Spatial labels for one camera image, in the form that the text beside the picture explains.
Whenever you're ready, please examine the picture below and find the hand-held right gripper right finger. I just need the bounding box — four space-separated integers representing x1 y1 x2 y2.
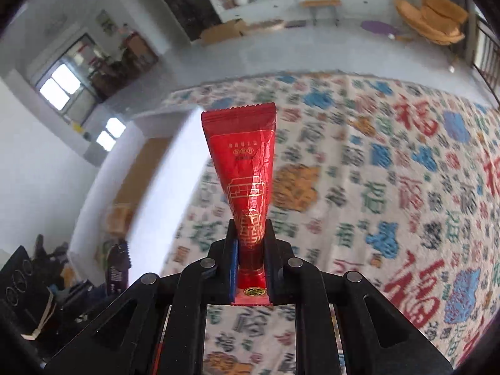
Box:
262 219 456 375

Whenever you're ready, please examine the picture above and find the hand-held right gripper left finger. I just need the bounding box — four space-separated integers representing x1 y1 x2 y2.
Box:
43 219 240 375

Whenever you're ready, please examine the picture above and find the red snack packet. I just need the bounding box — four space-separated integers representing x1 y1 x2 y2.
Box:
201 102 277 306

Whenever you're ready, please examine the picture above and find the white cardboard box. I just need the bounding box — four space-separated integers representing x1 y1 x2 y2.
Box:
70 107 208 282

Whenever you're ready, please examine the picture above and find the black bag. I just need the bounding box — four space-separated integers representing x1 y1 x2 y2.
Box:
0 245 59 360

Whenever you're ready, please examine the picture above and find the brown wooden sideboard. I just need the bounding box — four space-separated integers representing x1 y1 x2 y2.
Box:
92 33 159 98

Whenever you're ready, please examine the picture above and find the brown cardboard box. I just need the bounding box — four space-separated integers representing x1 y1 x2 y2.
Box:
200 19 248 44

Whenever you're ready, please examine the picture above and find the window with sliding panes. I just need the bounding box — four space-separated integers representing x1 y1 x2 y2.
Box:
35 34 98 112

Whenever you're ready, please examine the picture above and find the white television cabinet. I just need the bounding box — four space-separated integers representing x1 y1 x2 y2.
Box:
221 0 395 22

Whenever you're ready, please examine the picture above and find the wooden stool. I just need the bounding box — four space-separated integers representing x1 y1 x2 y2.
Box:
300 0 342 26

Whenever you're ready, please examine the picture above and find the tall dark cabinet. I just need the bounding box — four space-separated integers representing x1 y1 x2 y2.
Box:
144 0 223 42

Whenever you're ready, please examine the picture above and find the orange lounge chair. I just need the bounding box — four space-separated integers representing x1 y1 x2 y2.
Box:
394 0 469 45

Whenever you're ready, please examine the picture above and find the dark wooden chair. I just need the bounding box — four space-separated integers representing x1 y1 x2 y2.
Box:
471 12 500 106

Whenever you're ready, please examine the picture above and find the framed wall picture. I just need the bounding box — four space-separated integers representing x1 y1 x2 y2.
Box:
96 10 116 34

